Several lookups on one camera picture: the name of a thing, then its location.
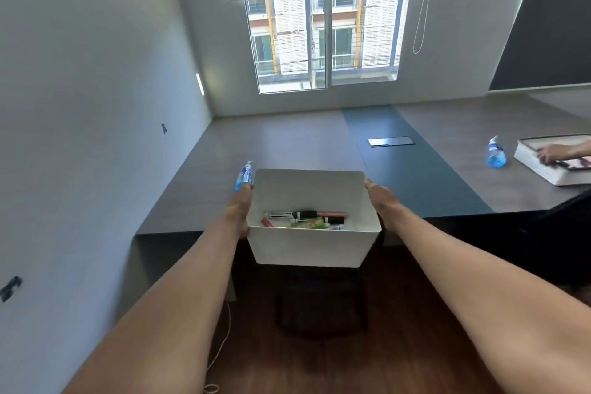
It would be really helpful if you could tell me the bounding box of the white plastic bin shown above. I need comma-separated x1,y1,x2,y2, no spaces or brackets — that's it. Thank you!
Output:
246,169,382,268

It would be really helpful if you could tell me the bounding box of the person's left hand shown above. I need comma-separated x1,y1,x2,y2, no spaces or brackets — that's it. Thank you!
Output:
223,183,255,241

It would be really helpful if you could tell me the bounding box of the glass window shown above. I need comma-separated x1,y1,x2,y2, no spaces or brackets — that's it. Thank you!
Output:
245,0,412,95

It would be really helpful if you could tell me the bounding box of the white storage tray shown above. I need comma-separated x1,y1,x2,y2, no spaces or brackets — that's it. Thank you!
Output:
514,133,591,187

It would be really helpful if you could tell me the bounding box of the black desk cable hatch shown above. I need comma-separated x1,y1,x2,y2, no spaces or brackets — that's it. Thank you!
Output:
368,136,416,148

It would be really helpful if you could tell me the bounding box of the person's right hand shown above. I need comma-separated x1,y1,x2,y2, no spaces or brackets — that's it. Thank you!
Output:
364,178,409,235

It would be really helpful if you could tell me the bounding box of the blue sanitizer pump bottle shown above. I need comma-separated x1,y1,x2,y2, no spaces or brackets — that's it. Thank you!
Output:
487,135,507,168
235,160,255,192

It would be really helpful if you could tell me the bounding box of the person's right forearm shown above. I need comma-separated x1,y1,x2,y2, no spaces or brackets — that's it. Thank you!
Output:
383,205,591,394

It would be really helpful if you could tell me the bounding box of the black office chair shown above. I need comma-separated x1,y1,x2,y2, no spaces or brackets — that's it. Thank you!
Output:
275,264,370,339

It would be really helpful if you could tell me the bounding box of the dark roller blind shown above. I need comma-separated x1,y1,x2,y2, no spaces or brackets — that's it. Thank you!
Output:
488,0,591,92

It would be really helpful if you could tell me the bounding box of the white cable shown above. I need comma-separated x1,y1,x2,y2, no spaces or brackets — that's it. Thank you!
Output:
203,300,232,394

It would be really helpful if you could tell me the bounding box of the white blind cord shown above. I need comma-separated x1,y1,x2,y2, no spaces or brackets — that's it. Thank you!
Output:
412,0,433,55

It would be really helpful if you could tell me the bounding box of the another person's forearm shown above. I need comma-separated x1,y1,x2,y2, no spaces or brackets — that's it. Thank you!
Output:
559,140,591,160

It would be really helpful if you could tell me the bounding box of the person's left forearm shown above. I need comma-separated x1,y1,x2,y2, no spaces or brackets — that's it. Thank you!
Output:
62,220,249,394

